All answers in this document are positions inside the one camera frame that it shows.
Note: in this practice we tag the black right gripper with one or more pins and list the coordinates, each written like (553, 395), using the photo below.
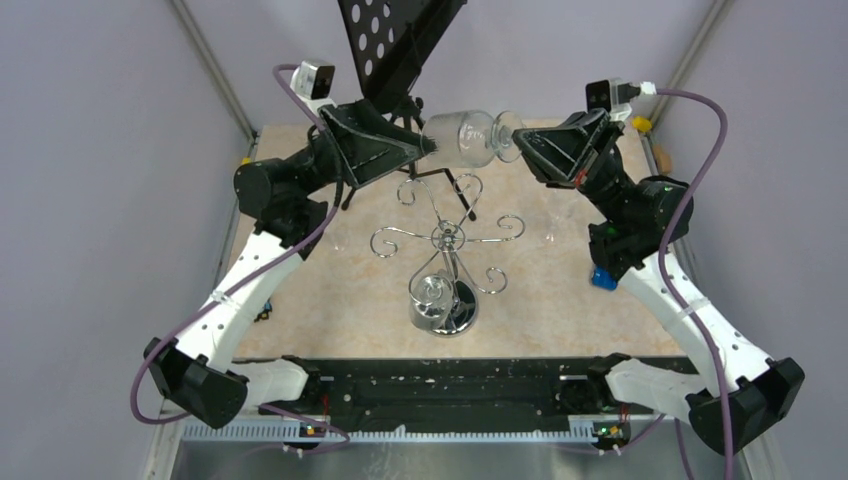
(570, 154)

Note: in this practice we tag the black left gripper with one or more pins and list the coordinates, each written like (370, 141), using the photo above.
(365, 145)

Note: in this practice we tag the clear wine glass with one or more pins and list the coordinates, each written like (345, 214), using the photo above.
(553, 228)
(470, 139)
(339, 239)
(431, 300)

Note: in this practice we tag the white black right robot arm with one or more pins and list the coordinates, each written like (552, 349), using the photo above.
(737, 391)

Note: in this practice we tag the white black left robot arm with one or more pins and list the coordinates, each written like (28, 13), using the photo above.
(194, 367)

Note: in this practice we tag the chrome wine glass rack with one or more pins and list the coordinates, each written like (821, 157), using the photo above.
(447, 239)

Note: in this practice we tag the yellow corner clip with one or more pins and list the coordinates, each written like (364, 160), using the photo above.
(642, 124)

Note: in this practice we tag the wooden block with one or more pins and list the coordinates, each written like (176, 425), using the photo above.
(663, 160)

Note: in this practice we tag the black music stand tripod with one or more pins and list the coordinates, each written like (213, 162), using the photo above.
(390, 43)

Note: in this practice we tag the blue orange toy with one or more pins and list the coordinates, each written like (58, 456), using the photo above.
(602, 279)

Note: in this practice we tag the blue owl sticker toy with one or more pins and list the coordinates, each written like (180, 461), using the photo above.
(265, 312)

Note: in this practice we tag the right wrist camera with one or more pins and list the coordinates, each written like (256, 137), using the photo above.
(614, 96)

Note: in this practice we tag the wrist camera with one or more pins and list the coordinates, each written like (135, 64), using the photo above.
(614, 96)
(312, 81)

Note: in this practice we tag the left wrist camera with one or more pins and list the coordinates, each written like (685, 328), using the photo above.
(312, 81)

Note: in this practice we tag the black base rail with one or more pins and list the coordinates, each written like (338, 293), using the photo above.
(454, 395)

